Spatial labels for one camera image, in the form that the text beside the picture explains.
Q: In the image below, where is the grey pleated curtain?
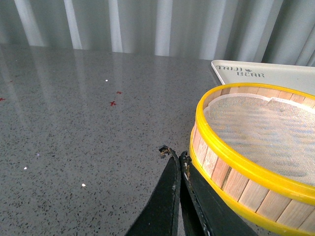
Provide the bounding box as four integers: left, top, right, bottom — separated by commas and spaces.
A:
0, 0, 315, 66

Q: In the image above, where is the yellow rimmed bamboo steamer basket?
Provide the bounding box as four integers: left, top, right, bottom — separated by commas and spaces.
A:
189, 83, 315, 236

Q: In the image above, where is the white mesh steamer liner cloth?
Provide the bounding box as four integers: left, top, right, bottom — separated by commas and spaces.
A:
203, 93, 315, 186

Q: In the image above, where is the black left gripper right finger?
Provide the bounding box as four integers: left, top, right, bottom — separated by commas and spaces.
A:
179, 151, 257, 236

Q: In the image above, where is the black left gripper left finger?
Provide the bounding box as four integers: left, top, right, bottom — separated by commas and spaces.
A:
126, 145, 181, 236

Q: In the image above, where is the cream bear print tray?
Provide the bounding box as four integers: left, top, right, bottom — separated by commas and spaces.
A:
211, 60, 315, 95

